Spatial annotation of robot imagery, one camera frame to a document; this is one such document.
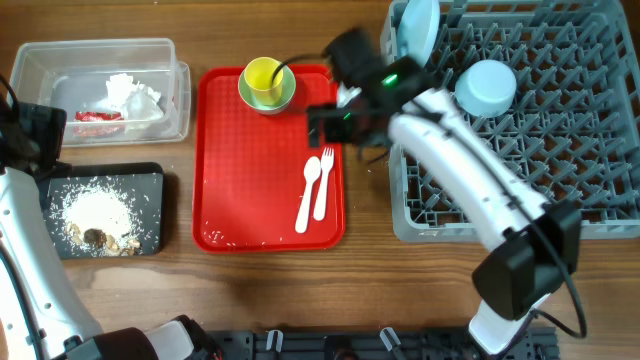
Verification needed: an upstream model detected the red snack wrapper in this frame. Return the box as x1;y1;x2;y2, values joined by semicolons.
73;112;125;137

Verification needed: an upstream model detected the white plastic fork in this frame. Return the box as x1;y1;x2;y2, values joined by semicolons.
313;147;334;221

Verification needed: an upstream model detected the green small saucer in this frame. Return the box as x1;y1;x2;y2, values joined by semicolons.
238;66;296;115

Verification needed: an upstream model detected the light blue plate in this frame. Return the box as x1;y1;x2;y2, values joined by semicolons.
397;0;440;67

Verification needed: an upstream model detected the white plastic spoon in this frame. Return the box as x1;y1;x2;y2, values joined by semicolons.
295;156;321;234

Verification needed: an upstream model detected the food scraps and rice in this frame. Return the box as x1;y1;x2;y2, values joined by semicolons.
49;177;151;259

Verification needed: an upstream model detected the white napkin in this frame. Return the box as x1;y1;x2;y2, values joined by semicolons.
99;73;164;121

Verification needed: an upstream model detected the yellow plastic cup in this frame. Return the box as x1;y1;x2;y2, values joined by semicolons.
244;57;284;106

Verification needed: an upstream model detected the light blue bowl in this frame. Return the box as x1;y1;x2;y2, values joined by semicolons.
454;60;517;118

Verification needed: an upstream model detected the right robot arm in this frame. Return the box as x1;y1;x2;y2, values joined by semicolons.
306;28;587;357

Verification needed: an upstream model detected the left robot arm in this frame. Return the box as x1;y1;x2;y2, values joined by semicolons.
1;88;218;359

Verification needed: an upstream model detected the clear plastic waste bin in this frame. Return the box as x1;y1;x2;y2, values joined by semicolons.
10;38;191;147

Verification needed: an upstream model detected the grey dishwasher rack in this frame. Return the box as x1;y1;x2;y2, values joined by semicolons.
379;0;640;245

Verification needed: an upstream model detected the black rectangular tray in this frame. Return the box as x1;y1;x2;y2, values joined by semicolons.
37;161;166;261

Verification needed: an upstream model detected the red serving tray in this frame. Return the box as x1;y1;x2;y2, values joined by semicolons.
192;64;346;253

